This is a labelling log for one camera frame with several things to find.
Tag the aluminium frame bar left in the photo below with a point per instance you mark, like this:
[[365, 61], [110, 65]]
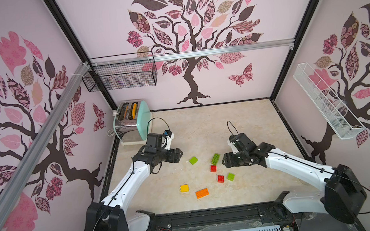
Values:
[[15, 186]]

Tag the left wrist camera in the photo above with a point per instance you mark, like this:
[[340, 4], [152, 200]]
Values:
[[168, 135]]

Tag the small green lego brick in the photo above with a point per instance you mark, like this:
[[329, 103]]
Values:
[[193, 160], [230, 177]]

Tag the mint green toaster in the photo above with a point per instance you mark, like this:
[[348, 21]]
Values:
[[132, 122]]

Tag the aluminium frame bar back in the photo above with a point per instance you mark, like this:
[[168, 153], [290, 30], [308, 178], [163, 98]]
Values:
[[205, 52]]

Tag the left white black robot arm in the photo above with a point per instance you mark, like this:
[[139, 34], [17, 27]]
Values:
[[110, 214]]

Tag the black wire basket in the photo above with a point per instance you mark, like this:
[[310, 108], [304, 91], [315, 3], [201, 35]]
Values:
[[123, 71]]

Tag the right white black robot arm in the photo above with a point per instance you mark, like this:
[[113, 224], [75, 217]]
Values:
[[339, 192]]

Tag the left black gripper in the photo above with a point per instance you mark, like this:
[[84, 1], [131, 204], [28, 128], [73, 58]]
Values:
[[173, 156]]

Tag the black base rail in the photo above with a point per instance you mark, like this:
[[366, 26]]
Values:
[[248, 216]]

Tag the aluminium frame bar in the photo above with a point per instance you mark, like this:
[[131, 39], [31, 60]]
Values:
[[15, 186], [205, 52]]

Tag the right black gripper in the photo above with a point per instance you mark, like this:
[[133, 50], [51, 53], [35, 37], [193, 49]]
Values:
[[229, 160]]

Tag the red lego brick upper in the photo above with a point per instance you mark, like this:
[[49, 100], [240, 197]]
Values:
[[213, 168]]

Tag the long green lego brick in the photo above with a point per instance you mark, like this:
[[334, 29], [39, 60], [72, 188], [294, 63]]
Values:
[[215, 159]]

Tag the red lego brick lower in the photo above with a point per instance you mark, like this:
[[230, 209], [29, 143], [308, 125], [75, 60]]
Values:
[[220, 179]]

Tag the yellow lego brick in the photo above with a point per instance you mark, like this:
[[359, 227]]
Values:
[[184, 188]]

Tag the orange long lego brick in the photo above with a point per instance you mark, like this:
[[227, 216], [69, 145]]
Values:
[[202, 193]]

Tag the red lego brick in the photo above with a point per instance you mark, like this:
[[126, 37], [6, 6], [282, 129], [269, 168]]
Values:
[[220, 179], [213, 168]]

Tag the white wire shelf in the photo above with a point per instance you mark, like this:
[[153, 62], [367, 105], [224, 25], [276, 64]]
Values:
[[317, 84]]

